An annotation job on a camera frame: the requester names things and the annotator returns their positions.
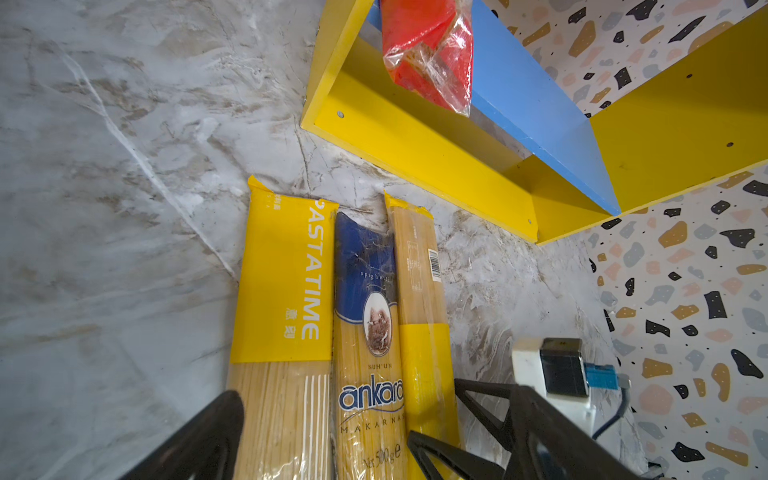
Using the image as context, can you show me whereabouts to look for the red spaghetti bag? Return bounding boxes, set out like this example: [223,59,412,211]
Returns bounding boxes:
[379,0,474,117]

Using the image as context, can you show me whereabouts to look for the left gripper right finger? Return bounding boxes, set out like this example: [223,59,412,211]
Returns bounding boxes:
[508,385,637,479]

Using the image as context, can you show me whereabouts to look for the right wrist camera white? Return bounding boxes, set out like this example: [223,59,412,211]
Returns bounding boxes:
[511,337,630,440]

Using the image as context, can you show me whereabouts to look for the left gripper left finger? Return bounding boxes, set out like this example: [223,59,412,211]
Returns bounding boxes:
[122,390,245,480]

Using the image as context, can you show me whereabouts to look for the yellow Pastatime bag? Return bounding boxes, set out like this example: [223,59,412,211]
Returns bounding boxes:
[228,177,338,479]

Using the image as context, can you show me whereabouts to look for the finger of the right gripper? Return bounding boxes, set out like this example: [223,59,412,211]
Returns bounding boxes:
[407,430,516,480]
[453,377,518,451]

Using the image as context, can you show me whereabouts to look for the yellow spaghetti bag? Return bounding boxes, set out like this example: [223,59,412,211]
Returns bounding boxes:
[385,194,463,448]

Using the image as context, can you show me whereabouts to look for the yellow shelf with coloured boards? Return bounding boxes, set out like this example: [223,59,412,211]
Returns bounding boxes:
[301,1,767,245]

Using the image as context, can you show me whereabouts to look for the Ankara spaghetti bag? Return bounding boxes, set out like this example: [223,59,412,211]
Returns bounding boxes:
[332,213,407,479]

